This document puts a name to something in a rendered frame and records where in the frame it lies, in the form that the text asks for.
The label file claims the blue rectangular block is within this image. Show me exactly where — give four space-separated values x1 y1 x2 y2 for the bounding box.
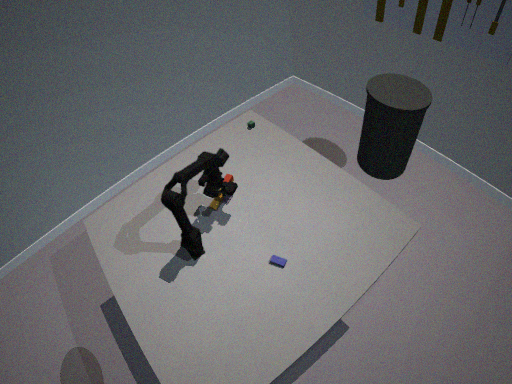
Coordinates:
270 255 287 267

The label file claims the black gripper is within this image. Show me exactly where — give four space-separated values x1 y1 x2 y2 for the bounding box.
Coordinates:
198 172 238 196

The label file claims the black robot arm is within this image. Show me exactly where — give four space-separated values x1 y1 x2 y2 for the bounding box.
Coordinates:
161 149 229 261

